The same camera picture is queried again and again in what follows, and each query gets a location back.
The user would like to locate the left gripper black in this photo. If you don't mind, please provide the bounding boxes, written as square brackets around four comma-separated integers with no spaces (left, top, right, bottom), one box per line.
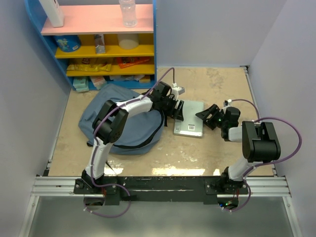
[159,96,184,121]

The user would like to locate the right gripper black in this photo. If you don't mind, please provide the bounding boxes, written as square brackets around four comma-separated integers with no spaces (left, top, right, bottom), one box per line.
[195,104,227,130]

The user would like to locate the pale green bottom book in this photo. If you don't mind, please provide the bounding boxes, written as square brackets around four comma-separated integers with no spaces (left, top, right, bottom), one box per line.
[173,100,204,138]

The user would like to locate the blue grey backpack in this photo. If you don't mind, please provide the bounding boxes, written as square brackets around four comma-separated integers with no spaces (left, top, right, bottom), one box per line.
[79,84,165,156]

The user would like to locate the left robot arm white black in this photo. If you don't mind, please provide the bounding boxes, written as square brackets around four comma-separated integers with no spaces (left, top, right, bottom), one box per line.
[79,81,185,194]

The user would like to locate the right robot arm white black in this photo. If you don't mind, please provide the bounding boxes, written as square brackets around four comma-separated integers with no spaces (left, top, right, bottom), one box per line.
[196,104,281,194]

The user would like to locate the orange snack pack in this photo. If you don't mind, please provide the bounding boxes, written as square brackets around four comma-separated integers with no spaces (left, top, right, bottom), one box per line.
[116,56,151,69]

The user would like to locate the yellow snack bag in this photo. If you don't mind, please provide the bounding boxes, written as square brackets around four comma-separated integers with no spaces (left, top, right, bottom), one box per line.
[67,58,114,72]

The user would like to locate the pink white tissue pack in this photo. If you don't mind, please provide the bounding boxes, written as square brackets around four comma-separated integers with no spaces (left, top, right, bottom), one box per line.
[90,76,107,90]

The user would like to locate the white round container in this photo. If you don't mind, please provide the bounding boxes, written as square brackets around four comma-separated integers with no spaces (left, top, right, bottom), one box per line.
[117,34,139,50]

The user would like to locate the teal tissue packs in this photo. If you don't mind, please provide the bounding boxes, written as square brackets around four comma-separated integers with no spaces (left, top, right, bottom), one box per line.
[73,77,89,92]

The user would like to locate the silver snack pouch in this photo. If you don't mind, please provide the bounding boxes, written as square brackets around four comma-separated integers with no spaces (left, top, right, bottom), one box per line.
[94,34,106,54]

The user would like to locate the blue wooden shelf unit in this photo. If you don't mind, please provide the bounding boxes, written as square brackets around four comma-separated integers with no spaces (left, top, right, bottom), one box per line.
[25,0,157,90]

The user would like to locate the clear plastic bottle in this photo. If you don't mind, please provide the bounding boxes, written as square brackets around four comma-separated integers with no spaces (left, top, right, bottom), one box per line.
[119,0,137,28]

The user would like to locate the blue snack cup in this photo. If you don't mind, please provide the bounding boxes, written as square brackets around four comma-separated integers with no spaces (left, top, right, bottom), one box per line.
[54,35,81,52]

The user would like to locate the white tall bottle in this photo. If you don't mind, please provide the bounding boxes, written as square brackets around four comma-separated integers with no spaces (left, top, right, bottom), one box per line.
[39,0,64,28]

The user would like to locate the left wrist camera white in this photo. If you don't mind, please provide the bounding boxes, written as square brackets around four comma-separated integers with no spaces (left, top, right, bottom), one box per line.
[171,83,185,99]

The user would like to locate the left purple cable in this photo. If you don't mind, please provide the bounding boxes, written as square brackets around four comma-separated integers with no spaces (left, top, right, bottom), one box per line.
[83,67,177,218]

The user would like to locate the purple cable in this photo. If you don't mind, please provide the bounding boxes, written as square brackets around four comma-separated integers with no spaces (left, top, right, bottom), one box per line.
[221,98,303,212]
[83,67,177,218]

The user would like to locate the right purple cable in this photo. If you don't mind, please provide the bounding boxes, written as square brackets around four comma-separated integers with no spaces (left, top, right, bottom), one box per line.
[221,98,303,212]

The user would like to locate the aluminium rail frame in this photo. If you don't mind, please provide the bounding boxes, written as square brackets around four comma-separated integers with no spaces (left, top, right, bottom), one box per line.
[32,80,301,237]

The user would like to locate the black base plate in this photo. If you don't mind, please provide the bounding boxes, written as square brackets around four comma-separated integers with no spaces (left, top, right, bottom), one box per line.
[74,176,248,205]

